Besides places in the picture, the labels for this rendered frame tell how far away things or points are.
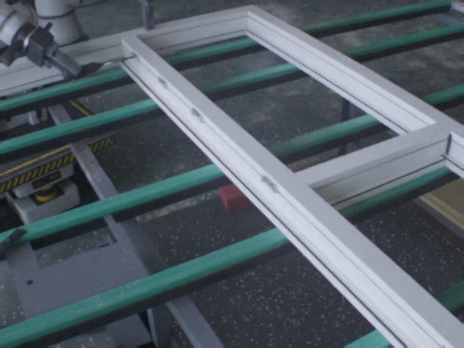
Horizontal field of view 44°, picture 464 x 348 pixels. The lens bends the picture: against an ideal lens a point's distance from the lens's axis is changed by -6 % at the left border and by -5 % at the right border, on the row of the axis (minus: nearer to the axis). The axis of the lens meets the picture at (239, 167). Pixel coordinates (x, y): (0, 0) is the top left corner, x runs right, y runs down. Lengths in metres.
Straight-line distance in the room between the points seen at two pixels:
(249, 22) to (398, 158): 0.85
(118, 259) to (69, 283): 0.10
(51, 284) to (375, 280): 0.53
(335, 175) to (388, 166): 0.14
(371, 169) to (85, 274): 0.57
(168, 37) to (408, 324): 1.18
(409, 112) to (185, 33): 0.75
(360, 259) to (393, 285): 0.07
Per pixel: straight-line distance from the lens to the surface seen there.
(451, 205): 1.58
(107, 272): 1.04
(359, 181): 1.16
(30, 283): 1.06
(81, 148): 1.43
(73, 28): 2.36
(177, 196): 1.20
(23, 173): 2.34
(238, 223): 1.52
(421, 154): 1.26
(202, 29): 1.83
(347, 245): 0.95
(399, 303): 0.89
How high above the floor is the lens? 1.56
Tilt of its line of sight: 34 degrees down
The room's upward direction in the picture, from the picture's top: 1 degrees counter-clockwise
